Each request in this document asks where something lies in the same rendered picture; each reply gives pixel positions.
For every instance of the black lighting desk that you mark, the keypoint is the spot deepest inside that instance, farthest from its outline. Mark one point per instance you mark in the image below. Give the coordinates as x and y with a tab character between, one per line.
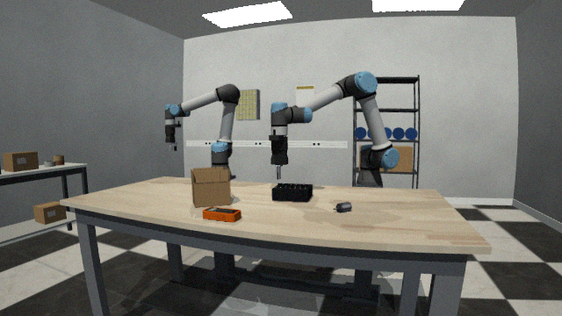
294	192

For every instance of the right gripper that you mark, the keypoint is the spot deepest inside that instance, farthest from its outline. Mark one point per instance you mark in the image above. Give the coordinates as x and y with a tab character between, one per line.
170	133

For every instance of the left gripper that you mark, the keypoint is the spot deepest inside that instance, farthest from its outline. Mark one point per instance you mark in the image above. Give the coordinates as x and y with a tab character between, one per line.
279	147

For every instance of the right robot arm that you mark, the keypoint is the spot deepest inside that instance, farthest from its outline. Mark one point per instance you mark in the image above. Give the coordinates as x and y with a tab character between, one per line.
226	92

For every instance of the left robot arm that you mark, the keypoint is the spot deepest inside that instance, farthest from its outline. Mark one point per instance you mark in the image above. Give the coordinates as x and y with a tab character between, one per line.
380	153

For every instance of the brown cardboard box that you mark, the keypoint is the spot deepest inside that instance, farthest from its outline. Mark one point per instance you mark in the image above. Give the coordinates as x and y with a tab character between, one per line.
211	187

